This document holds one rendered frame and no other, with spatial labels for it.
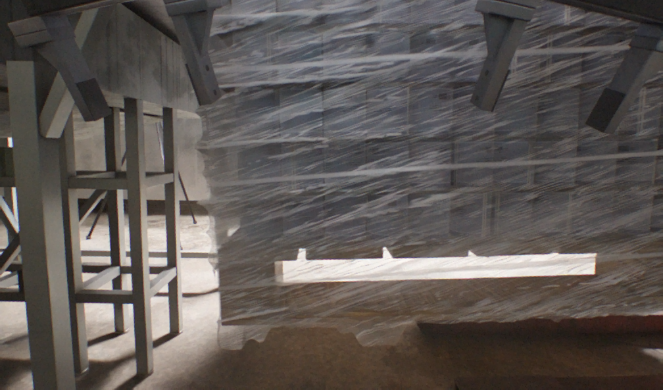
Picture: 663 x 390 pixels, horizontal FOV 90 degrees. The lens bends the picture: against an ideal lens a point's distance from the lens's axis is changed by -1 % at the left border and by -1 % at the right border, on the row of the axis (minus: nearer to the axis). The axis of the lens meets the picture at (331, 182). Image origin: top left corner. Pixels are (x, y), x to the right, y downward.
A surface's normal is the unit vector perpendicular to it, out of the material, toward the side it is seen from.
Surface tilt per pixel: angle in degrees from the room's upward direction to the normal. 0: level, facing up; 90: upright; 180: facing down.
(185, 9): 113
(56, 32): 82
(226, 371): 0
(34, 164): 90
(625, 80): 82
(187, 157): 90
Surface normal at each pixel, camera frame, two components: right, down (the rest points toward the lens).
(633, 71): -0.98, -0.14
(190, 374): 0.03, -0.99
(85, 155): 0.04, 0.11
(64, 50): 0.98, -0.09
